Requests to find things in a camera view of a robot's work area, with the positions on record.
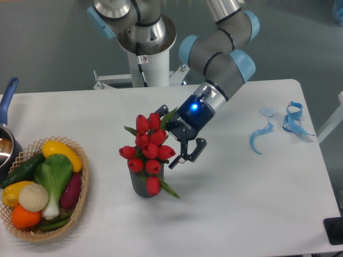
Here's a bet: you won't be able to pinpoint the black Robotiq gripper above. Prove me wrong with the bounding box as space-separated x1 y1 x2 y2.
155 95 214 169

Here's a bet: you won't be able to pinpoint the red tulip bouquet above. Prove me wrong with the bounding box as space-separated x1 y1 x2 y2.
119 109 180 198

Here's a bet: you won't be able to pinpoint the dark grey ribbed vase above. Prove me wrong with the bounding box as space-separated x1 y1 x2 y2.
128 158 164 198

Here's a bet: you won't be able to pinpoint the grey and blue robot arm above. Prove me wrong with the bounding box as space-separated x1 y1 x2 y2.
87 1 260 168

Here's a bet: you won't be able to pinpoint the curved blue tape strip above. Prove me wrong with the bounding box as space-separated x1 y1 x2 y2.
249 121 274 155

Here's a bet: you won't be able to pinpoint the pale blue tape scrap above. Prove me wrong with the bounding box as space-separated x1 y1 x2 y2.
260 107 274 118

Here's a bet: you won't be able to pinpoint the purple sweet potato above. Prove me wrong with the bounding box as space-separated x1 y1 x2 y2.
60 173 82 209

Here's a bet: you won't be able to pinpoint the crumpled blue tape strip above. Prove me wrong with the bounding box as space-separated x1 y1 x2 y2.
282 101 315 137

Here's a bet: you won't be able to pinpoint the green bok choy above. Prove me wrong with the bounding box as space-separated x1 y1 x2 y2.
34 154 73 220

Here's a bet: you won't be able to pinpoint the dark green cucumber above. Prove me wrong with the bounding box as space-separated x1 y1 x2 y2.
1 153 45 189

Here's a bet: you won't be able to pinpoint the green bean pods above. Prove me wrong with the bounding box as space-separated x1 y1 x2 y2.
38 212 72 232

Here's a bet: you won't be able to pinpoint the white garlic bulb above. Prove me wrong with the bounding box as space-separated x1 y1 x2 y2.
18 183 49 212

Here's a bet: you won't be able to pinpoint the woven wicker basket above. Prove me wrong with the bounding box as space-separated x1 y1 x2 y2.
1 137 90 242

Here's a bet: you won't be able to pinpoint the orange fruit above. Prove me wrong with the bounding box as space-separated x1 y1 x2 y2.
11 205 41 229

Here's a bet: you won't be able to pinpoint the yellow bell pepper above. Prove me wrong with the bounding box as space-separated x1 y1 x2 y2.
2 181 34 208

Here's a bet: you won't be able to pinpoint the black device at edge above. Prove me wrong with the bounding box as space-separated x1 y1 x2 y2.
323 217 342 245

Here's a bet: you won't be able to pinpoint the blue object top right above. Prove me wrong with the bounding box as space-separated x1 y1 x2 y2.
332 0 343 26

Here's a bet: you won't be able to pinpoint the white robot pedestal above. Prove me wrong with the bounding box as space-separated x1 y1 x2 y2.
126 50 169 88

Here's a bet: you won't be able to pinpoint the white metal base frame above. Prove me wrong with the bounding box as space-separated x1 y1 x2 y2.
93 64 190 90

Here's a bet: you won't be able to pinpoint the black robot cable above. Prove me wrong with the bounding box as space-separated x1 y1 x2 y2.
135 42 149 88

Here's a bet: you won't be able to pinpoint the white frame at right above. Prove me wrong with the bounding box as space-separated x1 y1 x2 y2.
317 92 342 144

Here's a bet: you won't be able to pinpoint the blue handled saucepan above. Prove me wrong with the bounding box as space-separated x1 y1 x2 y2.
1 77 23 183

